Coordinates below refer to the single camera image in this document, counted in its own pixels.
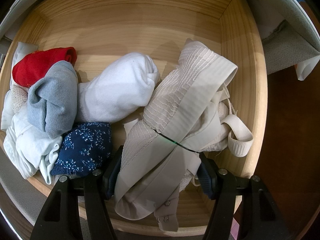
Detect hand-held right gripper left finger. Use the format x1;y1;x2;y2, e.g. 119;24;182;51
30;145;124;240

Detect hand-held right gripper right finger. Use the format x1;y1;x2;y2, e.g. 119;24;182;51
196;152;288;240

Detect navy floral lace underwear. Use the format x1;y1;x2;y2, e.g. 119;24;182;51
50;122;113;177

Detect beige lace bra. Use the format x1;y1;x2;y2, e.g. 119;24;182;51
114;38;253;232

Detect light blue underwear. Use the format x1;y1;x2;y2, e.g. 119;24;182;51
27;61;78;138

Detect red underwear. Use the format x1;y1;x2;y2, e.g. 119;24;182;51
12;47;77;87

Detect wooden drawer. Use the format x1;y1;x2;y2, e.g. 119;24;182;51
0;0;269;240

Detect beige patterned underwear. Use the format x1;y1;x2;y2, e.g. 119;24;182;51
11;85;30;114

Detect thin black thread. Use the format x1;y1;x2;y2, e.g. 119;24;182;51
154;130;199;153

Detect white rolled sock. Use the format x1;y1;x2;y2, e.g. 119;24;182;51
75;52;160;123

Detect white crumpled garment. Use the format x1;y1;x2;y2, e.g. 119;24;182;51
3;110;63;185

